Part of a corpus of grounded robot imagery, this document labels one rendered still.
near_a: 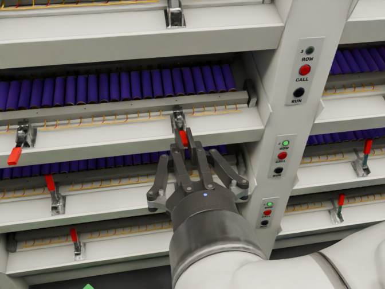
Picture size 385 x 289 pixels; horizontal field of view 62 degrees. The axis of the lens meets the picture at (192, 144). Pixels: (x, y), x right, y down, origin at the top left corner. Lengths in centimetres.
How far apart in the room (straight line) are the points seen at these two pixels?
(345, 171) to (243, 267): 63
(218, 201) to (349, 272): 15
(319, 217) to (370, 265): 75
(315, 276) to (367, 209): 83
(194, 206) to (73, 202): 46
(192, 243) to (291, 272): 9
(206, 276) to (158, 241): 63
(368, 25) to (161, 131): 37
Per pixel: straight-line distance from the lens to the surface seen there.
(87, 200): 75
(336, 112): 68
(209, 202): 33
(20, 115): 63
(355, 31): 59
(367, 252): 25
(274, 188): 76
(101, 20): 50
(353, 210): 104
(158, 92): 61
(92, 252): 90
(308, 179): 80
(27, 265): 95
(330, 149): 84
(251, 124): 61
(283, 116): 61
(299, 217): 97
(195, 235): 30
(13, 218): 79
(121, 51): 49
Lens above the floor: 91
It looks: 42 degrees down
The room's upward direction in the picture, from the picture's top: straight up
